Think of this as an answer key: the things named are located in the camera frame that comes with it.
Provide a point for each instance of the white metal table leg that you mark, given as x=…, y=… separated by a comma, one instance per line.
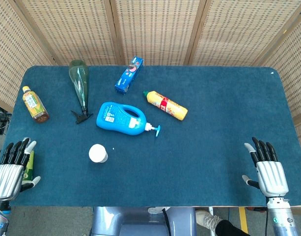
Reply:
x=211, y=211

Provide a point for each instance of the blue cookie box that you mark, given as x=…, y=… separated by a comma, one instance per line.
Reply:
x=128, y=75

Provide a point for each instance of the black trouser leg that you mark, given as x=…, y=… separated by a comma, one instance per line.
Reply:
x=230, y=228

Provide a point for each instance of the grey robot torso base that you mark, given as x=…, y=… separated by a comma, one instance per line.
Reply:
x=135, y=221

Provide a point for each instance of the blue carpet table cover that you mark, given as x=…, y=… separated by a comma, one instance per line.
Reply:
x=201, y=147

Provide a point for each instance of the white sneaker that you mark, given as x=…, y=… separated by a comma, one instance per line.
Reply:
x=208, y=220

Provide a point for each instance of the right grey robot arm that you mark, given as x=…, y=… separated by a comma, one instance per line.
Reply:
x=282, y=218

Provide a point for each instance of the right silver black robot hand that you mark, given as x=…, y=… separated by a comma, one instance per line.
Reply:
x=273, y=177

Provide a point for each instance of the brown tea bottle yellow label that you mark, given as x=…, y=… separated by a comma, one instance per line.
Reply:
x=33, y=104

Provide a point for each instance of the green spray bottle black trigger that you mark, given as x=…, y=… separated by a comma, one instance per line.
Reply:
x=79, y=78

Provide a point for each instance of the woven bamboo folding screen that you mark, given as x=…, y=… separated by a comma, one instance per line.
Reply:
x=155, y=29

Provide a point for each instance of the white paper cup green flower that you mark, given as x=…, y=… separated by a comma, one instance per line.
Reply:
x=97, y=153

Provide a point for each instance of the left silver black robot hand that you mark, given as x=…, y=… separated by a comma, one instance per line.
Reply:
x=8, y=177

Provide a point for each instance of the clear tea bottle green label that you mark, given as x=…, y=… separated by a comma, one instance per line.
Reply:
x=29, y=169

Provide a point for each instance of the yellow bottle green cap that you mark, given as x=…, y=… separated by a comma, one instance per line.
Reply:
x=167, y=104

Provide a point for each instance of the blue pump detergent bottle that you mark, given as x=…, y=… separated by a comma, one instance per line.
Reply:
x=116, y=118

